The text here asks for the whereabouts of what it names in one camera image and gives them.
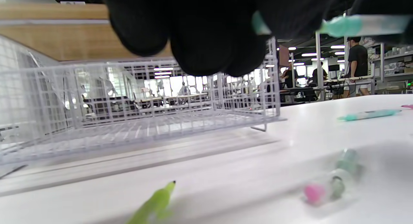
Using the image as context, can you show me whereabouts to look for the person's left hand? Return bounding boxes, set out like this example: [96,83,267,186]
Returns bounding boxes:
[48,0,355,78]

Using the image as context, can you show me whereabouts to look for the person's right hand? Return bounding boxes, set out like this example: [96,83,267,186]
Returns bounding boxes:
[350,0,413,45]

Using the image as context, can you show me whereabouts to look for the teal double-ended highlighter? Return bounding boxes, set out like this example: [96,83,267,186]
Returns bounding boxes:
[337,109,402,122]
[318,15,413,37]

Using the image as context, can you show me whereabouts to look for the teal highlighter cap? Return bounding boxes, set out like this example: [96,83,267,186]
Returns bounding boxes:
[336,148,362,176]
[252,11,272,36]

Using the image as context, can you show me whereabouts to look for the white wire basket drawer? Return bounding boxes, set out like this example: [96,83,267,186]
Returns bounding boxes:
[0,58,287,163]

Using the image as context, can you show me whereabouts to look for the green double-ended highlighter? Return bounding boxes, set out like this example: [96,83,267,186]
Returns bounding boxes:
[126,180,176,224]

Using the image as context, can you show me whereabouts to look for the pink highlighter cap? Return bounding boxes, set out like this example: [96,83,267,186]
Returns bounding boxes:
[303,176,347,207]

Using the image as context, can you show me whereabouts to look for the white storage shelf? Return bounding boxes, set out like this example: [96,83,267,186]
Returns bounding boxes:
[371,40,413,92]

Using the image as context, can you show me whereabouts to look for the white post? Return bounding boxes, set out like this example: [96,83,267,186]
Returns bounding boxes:
[315,32,325,100]

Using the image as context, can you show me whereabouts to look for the wooden top wire rack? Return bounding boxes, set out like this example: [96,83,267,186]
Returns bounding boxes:
[0,3,281,132]

